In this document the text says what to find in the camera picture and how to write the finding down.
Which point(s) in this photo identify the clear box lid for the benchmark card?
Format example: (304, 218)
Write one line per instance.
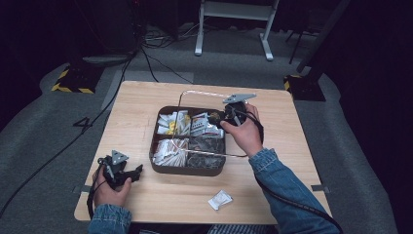
(199, 100)

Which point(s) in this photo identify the white metal stand frame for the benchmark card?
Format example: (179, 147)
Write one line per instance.
(233, 10)

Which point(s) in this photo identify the person's striped clothing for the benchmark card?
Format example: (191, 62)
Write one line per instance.
(237, 229)

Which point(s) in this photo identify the black slanted pole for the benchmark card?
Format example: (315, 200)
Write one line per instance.
(321, 35)

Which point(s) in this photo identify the pile of yellow-labelled white packets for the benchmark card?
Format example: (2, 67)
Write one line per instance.
(172, 123)

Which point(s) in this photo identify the person's right hand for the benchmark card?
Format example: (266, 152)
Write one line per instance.
(248, 136)

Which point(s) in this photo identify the dark compartment box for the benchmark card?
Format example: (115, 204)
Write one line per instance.
(185, 170)

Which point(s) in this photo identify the person's left hand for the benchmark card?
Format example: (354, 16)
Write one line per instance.
(112, 196)

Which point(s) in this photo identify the pile of dark patterned packets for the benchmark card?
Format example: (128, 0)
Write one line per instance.
(206, 152)

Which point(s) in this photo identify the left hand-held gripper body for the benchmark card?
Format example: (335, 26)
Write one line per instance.
(115, 172)

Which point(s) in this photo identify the single white sachet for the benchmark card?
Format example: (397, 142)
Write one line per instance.
(220, 200)

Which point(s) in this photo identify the pile of red-printed white packets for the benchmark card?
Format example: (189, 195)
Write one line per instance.
(206, 128)

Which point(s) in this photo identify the pile of paper stick sachets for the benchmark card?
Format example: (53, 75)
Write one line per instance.
(170, 151)

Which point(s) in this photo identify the black yellow-striped stand base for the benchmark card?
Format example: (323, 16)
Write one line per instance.
(305, 89)
(76, 79)

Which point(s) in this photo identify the grey tape tab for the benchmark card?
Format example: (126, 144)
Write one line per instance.
(319, 188)
(79, 189)

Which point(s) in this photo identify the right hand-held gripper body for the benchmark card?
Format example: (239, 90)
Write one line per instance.
(235, 113)

